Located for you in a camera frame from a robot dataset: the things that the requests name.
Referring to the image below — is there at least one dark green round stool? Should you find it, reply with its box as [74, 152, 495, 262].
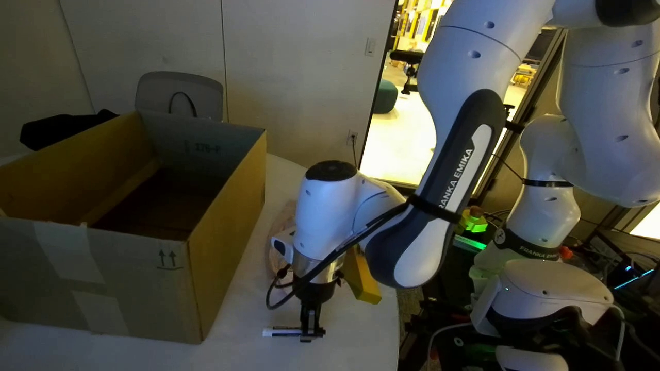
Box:
[371, 79, 400, 116]

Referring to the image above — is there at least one small lit electronic device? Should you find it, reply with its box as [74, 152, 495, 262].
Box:
[450, 210, 492, 255]

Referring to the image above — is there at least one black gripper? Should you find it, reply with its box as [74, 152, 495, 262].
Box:
[293, 272, 343, 340]

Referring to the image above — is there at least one black box with blue light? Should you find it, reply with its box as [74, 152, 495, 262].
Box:
[607, 257, 656, 295]

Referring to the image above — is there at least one black cloth bundle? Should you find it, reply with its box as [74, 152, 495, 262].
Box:
[19, 107, 119, 152]

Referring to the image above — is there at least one large open cardboard box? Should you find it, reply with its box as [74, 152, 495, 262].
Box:
[0, 111, 268, 346]

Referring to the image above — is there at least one black equipment stand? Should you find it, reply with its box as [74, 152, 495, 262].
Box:
[400, 259, 497, 371]

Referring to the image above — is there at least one grey chair backrest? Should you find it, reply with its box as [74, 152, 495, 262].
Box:
[133, 71, 227, 125]

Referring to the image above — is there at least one black mounting rod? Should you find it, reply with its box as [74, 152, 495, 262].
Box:
[504, 118, 540, 138]

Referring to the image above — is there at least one yellowish wrist camera block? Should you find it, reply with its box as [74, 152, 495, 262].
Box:
[341, 246, 384, 308]

